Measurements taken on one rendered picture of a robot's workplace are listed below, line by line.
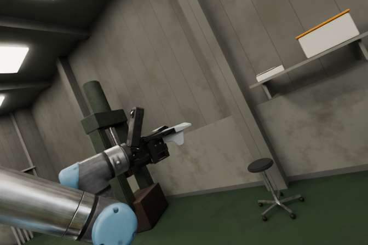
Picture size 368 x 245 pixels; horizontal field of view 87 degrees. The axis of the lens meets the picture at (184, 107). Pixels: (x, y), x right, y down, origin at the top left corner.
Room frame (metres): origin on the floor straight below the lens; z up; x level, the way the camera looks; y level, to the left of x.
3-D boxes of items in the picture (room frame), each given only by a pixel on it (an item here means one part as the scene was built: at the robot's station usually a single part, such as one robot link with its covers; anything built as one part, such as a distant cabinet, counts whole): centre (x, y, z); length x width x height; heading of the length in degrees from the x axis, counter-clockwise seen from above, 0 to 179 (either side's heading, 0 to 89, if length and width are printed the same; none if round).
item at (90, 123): (4.10, 1.62, 1.56); 1.01 x 0.82 x 3.12; 145
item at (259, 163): (2.67, -0.58, 0.32); 0.60 x 0.57 x 0.63; 131
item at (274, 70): (2.51, -1.20, 1.66); 0.35 x 0.34 x 0.09; 55
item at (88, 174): (0.49, 0.29, 1.56); 0.11 x 0.08 x 0.09; 124
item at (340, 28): (2.14, -1.74, 1.76); 0.48 x 0.40 x 0.27; 55
